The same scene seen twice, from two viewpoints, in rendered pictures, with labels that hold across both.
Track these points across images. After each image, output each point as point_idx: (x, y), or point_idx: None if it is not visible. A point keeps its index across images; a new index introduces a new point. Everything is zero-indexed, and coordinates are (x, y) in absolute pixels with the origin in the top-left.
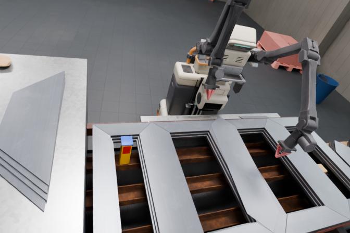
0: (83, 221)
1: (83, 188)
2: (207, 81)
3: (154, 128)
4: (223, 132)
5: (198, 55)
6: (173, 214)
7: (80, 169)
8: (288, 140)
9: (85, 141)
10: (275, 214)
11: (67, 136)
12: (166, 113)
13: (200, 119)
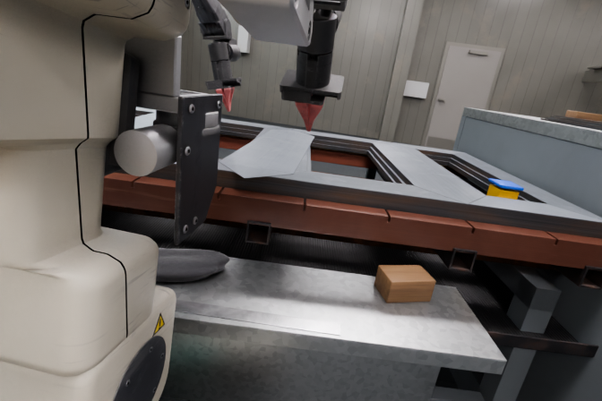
0: (503, 115)
1: (521, 117)
2: (330, 72)
3: (454, 195)
4: (270, 163)
5: (306, 24)
6: (404, 151)
7: (538, 120)
8: (230, 67)
9: (578, 179)
10: (279, 130)
11: (597, 130)
12: None
13: (303, 204)
